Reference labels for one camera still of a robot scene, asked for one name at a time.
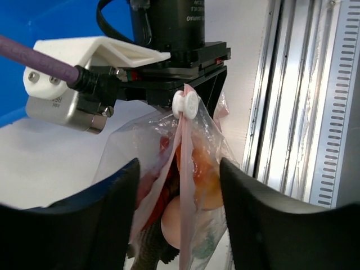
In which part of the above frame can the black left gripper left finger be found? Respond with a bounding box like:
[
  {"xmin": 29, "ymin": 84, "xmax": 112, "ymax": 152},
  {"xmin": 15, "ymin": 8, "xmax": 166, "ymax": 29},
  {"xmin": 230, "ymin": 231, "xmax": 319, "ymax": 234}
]
[{"xmin": 1, "ymin": 159, "xmax": 140, "ymax": 269}]

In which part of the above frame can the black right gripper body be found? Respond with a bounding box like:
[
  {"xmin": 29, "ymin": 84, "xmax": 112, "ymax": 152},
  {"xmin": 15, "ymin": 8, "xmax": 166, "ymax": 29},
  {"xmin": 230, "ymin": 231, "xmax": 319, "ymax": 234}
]
[{"xmin": 114, "ymin": 42, "xmax": 231, "ymax": 113}]

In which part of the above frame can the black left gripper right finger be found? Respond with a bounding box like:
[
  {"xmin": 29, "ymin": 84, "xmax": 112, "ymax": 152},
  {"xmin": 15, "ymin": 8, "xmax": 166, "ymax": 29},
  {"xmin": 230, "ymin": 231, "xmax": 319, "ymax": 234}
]
[{"xmin": 220, "ymin": 158, "xmax": 359, "ymax": 269}]

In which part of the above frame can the grey fish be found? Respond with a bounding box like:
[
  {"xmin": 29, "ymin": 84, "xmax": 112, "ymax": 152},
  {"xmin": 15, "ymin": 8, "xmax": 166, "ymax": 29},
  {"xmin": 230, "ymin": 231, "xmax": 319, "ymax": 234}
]
[{"xmin": 127, "ymin": 219, "xmax": 179, "ymax": 270}]

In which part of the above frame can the beige egg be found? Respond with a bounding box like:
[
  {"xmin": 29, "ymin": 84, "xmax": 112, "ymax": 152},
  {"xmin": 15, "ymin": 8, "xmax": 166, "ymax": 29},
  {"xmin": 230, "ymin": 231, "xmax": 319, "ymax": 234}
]
[{"xmin": 161, "ymin": 196, "xmax": 181, "ymax": 249}]

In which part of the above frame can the red lobster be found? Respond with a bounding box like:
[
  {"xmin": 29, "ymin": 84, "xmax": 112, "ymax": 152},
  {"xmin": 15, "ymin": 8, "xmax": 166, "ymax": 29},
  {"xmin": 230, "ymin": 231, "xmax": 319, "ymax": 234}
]
[{"xmin": 140, "ymin": 134, "xmax": 181, "ymax": 226}]

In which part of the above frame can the clear pink-dotted zip bag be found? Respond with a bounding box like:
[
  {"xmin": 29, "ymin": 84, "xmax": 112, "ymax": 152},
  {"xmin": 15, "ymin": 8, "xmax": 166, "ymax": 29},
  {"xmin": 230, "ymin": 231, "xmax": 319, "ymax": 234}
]
[{"xmin": 93, "ymin": 85, "xmax": 233, "ymax": 269}]

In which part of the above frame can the raw steak slice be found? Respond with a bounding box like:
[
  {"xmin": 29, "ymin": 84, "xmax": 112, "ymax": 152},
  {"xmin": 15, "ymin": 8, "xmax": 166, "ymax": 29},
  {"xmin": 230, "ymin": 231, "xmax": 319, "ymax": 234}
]
[{"xmin": 192, "ymin": 147, "xmax": 223, "ymax": 210}]

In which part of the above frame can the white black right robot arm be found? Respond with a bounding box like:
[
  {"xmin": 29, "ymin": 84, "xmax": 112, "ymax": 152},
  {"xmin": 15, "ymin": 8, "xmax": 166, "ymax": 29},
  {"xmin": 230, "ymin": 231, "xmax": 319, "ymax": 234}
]
[{"xmin": 118, "ymin": 1, "xmax": 231, "ymax": 115}]

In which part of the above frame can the blue plastic bin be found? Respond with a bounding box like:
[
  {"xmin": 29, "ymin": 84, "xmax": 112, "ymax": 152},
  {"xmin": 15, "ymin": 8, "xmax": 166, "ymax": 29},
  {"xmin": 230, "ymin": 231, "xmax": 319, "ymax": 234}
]
[{"xmin": 1, "ymin": 1, "xmax": 133, "ymax": 127}]

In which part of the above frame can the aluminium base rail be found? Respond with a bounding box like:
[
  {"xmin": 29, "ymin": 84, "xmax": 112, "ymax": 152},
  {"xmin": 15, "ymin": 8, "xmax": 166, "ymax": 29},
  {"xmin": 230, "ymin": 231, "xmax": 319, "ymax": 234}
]
[{"xmin": 242, "ymin": 1, "xmax": 341, "ymax": 202}]

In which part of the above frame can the white slotted cable duct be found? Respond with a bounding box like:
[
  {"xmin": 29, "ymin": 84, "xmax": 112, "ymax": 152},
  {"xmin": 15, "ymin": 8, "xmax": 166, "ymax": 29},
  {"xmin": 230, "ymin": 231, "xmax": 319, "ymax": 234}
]
[{"xmin": 309, "ymin": 1, "xmax": 359, "ymax": 208}]

